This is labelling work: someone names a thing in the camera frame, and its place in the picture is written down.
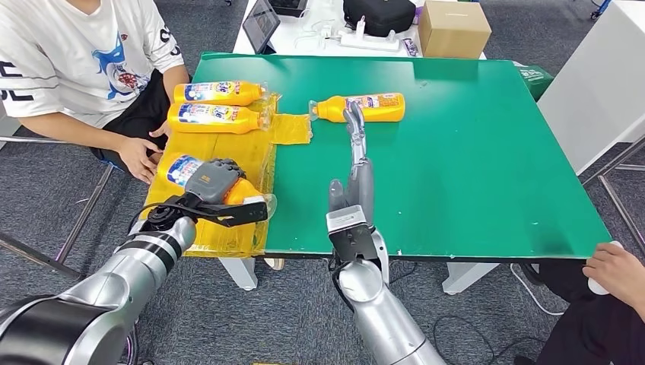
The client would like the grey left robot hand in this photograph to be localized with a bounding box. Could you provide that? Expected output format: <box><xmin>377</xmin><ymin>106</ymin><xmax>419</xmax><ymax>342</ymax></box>
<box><xmin>183</xmin><ymin>157</ymin><xmax>248</xmax><ymax>205</ymax></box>

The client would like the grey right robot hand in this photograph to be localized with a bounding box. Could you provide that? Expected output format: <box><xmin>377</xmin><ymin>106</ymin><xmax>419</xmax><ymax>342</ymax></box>
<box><xmin>328</xmin><ymin>100</ymin><xmax>375</xmax><ymax>227</ymax></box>

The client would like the orange detergent bottle clear cap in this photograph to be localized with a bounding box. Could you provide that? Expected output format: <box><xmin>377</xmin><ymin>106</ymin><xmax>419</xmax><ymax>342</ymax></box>
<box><xmin>158</xmin><ymin>152</ymin><xmax>278</xmax><ymax>223</ymax></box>
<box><xmin>173</xmin><ymin>80</ymin><xmax>269</xmax><ymax>107</ymax></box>
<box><xmin>167</xmin><ymin>102</ymin><xmax>274</xmax><ymax>135</ymax></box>
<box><xmin>308</xmin><ymin>92</ymin><xmax>407</xmax><ymax>123</ymax></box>

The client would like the white handheld controller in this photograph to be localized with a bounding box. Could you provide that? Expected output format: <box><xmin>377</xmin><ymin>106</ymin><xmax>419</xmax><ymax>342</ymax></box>
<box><xmin>586</xmin><ymin>240</ymin><xmax>626</xmax><ymax>297</ymax></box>

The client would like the yellow taped cardboard board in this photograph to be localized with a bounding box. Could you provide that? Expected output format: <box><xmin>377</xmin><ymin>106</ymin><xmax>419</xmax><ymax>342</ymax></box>
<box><xmin>143</xmin><ymin>93</ymin><xmax>313</xmax><ymax>259</ymax></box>

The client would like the white table leg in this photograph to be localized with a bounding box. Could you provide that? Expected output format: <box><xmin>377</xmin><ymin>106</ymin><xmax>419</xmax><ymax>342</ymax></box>
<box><xmin>219</xmin><ymin>258</ymin><xmax>259</xmax><ymax>292</ymax></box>
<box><xmin>442</xmin><ymin>262</ymin><xmax>500</xmax><ymax>296</ymax></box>

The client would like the white power strip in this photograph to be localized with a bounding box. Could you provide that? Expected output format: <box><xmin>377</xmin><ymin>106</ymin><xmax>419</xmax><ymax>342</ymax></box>
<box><xmin>338</xmin><ymin>16</ymin><xmax>402</xmax><ymax>53</ymax></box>

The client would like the black tablet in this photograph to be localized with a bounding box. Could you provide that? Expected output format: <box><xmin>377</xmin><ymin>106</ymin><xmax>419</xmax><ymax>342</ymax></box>
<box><xmin>242</xmin><ymin>0</ymin><xmax>281</xmax><ymax>56</ymax></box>

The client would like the black zip bag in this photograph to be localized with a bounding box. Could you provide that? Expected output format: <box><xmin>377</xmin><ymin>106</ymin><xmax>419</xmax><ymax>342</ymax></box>
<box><xmin>343</xmin><ymin>0</ymin><xmax>418</xmax><ymax>38</ymax></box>

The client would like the brown cardboard box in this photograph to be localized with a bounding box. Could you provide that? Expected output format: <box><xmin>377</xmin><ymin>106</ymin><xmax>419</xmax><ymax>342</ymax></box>
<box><xmin>418</xmin><ymin>0</ymin><xmax>493</xmax><ymax>60</ymax></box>

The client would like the white desk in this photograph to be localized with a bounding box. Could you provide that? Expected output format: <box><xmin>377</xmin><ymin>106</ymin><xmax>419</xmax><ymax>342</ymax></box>
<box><xmin>232</xmin><ymin>0</ymin><xmax>488</xmax><ymax>60</ymax></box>

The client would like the person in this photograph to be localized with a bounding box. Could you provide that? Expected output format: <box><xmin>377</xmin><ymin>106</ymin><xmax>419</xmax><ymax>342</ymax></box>
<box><xmin>513</xmin><ymin>240</ymin><xmax>645</xmax><ymax>365</ymax></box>
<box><xmin>0</xmin><ymin>0</ymin><xmax>192</xmax><ymax>185</ymax></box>

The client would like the black case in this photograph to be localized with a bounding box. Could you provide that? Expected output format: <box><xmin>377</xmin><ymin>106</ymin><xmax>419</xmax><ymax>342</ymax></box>
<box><xmin>268</xmin><ymin>0</ymin><xmax>308</xmax><ymax>17</ymax></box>

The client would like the green bin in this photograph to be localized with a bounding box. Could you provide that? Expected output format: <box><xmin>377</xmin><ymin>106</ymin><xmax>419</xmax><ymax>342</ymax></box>
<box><xmin>513</xmin><ymin>61</ymin><xmax>554</xmax><ymax>102</ymax></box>

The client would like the white side table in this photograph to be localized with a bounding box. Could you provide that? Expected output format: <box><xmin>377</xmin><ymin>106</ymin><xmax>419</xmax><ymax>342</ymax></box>
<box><xmin>536</xmin><ymin>0</ymin><xmax>645</xmax><ymax>176</ymax></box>

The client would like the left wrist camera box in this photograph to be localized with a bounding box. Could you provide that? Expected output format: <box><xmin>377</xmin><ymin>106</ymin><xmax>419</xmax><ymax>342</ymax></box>
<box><xmin>193</xmin><ymin>193</ymin><xmax>269</xmax><ymax>229</ymax></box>

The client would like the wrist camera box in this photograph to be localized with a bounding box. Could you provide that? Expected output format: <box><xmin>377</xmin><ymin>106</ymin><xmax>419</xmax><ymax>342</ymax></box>
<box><xmin>325</xmin><ymin>204</ymin><xmax>380</xmax><ymax>263</ymax></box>
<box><xmin>193</xmin><ymin>193</ymin><xmax>269</xmax><ymax>229</ymax></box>

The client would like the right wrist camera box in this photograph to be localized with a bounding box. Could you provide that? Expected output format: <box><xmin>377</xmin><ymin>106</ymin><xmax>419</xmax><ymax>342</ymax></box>
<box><xmin>325</xmin><ymin>204</ymin><xmax>380</xmax><ymax>263</ymax></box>

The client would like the white charger cable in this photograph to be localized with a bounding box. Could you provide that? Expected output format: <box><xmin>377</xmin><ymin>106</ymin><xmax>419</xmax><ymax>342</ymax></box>
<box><xmin>292</xmin><ymin>10</ymin><xmax>344</xmax><ymax>53</ymax></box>

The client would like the metal chair frame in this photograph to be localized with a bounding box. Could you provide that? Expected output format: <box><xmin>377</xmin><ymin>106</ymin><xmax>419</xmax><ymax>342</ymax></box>
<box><xmin>0</xmin><ymin>133</ymin><xmax>117</xmax><ymax>281</ymax></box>

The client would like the metal table frame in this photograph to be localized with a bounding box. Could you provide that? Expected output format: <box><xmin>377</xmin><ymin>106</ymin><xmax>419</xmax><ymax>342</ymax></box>
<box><xmin>578</xmin><ymin>135</ymin><xmax>645</xmax><ymax>256</ymax></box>

